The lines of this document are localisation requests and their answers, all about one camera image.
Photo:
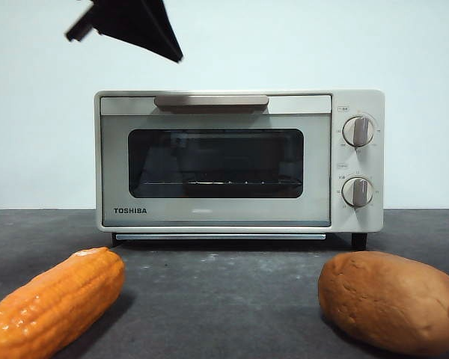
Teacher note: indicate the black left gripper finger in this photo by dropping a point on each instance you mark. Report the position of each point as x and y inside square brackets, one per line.
[131, 31]
[153, 16]

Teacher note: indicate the orange corn cob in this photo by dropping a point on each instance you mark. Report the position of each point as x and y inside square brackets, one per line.
[52, 310]

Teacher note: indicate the cream Toshiba toaster oven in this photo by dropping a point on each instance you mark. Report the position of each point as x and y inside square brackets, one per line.
[377, 164]

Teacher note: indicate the metal crumb tray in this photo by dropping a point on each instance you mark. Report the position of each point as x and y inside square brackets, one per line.
[220, 237]

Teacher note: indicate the cream temperature knob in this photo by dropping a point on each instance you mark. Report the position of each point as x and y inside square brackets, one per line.
[358, 131]

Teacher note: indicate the cream timer knob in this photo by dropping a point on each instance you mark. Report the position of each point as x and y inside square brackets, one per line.
[357, 192]

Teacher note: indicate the brown sweet potato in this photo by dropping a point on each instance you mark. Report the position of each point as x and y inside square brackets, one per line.
[389, 303]

